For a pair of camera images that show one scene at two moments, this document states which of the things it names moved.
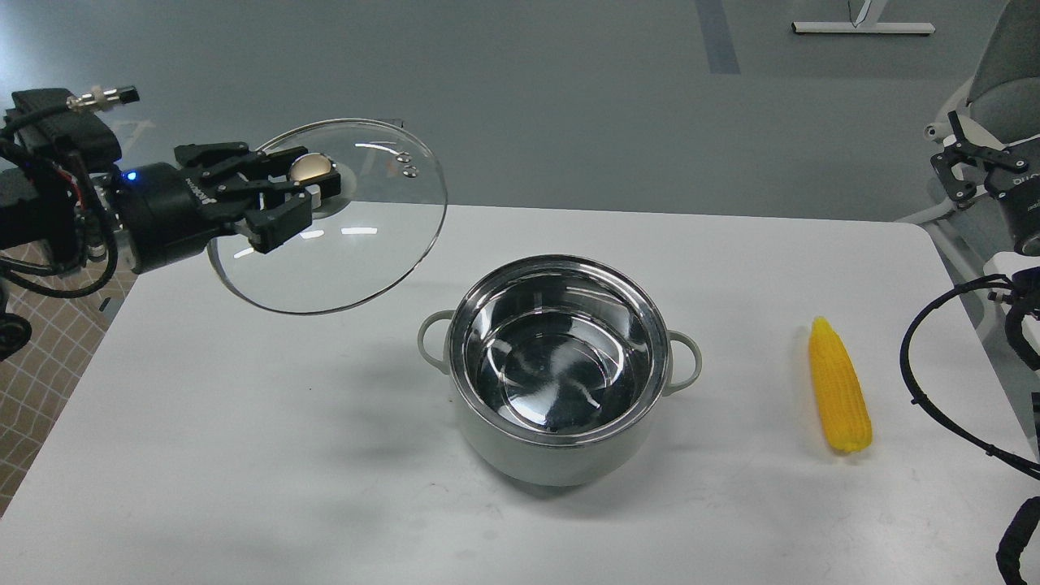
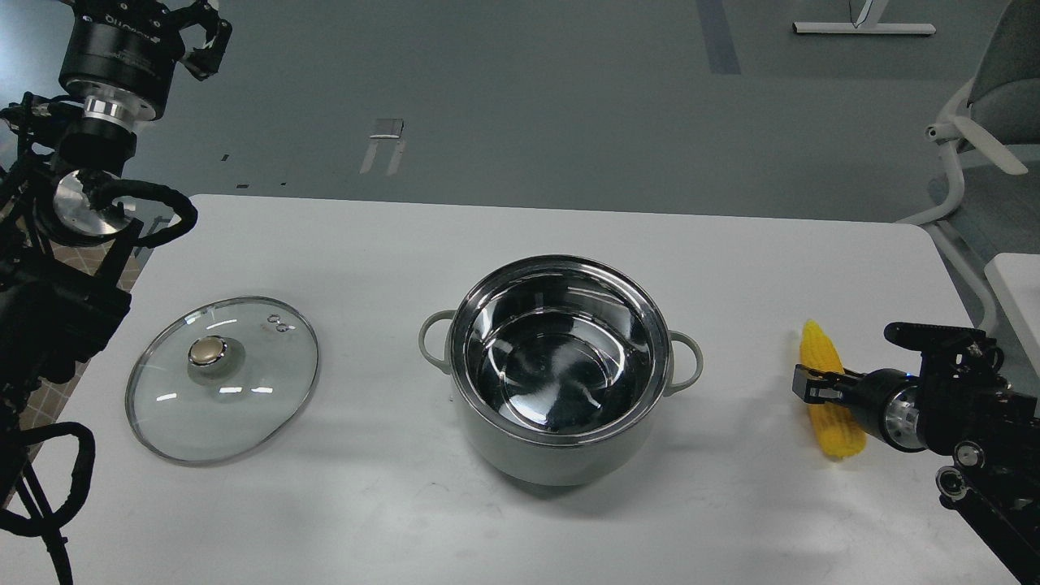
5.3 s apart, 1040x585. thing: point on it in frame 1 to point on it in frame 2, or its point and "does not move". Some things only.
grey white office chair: [1001, 106] does not move
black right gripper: [1018, 191] to [885, 404]
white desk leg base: [865, 22] does not move
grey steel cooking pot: [559, 366] does not move
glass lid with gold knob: [368, 237] to [221, 379]
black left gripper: [165, 216] to [120, 54]
